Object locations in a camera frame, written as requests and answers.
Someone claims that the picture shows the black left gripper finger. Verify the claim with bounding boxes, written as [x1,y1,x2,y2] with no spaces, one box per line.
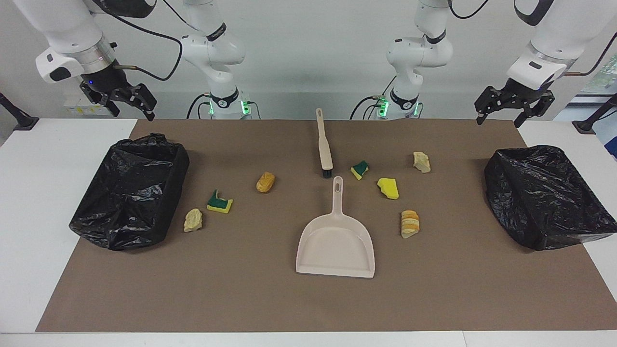
[513,94,556,129]
[475,86,506,127]

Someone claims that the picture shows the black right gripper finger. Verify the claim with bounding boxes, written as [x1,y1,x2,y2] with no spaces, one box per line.
[126,83,158,121]
[92,91,121,118]

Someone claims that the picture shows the notched green yellow sponge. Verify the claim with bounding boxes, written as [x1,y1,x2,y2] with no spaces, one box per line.
[207,189,233,214]

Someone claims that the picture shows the yellow sponge wedge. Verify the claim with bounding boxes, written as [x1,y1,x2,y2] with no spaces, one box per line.
[377,178,400,200]

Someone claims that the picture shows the striped orange bread piece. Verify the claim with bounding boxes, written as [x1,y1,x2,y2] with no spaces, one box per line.
[401,210,420,239]

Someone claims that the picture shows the beige brush with black bristles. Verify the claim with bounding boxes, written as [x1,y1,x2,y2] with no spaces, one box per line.
[316,108,334,179]

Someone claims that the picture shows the beige plastic dustpan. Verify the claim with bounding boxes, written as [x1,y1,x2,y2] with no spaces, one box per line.
[295,176,376,279]

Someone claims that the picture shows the right black trash bag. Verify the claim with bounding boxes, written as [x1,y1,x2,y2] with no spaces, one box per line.
[484,145,617,251]

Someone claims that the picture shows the black trash bag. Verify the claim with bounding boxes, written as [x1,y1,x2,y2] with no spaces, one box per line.
[69,133,190,251]
[484,145,617,251]

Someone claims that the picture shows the left black trash bag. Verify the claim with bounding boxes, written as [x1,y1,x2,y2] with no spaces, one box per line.
[69,133,190,251]

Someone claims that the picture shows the black stand foot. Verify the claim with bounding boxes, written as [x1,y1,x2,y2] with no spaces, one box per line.
[0,92,39,131]
[572,94,617,134]

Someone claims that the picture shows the brown table mat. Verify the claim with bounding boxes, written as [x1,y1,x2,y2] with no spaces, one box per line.
[36,119,617,332]

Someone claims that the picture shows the white wall socket box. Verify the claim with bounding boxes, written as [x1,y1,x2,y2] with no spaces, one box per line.
[64,94,114,116]

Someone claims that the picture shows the black base cable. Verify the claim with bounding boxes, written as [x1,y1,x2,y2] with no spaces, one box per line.
[349,95,386,120]
[187,93,213,120]

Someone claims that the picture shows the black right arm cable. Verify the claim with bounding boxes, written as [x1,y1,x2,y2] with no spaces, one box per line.
[101,0,213,81]

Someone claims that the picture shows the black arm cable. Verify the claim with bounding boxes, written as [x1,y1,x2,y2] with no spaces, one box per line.
[101,0,213,81]
[446,0,617,78]

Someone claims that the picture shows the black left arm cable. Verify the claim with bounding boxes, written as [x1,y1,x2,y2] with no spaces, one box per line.
[446,0,617,78]

